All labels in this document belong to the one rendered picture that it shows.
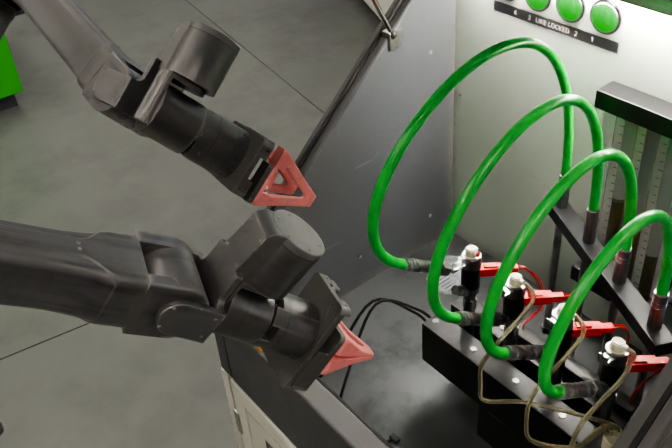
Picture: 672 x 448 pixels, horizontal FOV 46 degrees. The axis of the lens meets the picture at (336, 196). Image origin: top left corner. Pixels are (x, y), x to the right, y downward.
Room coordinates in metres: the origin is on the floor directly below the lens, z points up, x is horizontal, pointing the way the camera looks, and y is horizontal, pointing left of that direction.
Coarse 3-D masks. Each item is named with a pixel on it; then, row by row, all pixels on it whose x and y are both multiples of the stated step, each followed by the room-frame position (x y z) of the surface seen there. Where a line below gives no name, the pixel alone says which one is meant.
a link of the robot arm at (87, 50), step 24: (24, 0) 1.00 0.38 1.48; (48, 0) 0.96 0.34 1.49; (72, 0) 0.97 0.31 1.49; (48, 24) 0.92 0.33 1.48; (72, 24) 0.89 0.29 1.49; (96, 24) 0.91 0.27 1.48; (72, 48) 0.86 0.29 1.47; (96, 48) 0.82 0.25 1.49; (96, 72) 0.78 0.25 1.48; (120, 72) 0.76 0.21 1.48; (120, 120) 0.74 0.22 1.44
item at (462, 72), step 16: (496, 48) 0.86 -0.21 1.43; (512, 48) 0.87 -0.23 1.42; (528, 48) 0.90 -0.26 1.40; (544, 48) 0.91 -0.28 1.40; (464, 64) 0.84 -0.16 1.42; (480, 64) 0.84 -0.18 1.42; (560, 64) 0.93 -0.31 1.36; (448, 80) 0.82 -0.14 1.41; (560, 80) 0.94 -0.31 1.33; (432, 96) 0.80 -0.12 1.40; (416, 128) 0.78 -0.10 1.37; (400, 144) 0.77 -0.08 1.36; (384, 176) 0.76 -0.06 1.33; (560, 176) 0.96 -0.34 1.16; (384, 192) 0.75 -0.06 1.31; (368, 224) 0.74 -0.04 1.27; (368, 240) 0.75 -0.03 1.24; (384, 256) 0.75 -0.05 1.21
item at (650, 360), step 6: (636, 360) 0.65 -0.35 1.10; (642, 360) 0.65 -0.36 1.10; (648, 360) 0.65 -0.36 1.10; (654, 360) 0.65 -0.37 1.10; (660, 360) 0.65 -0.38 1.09; (666, 360) 0.65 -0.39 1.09; (636, 366) 0.64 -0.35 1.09; (642, 366) 0.64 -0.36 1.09; (648, 366) 0.64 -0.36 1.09; (654, 366) 0.64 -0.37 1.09; (660, 366) 0.65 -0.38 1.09
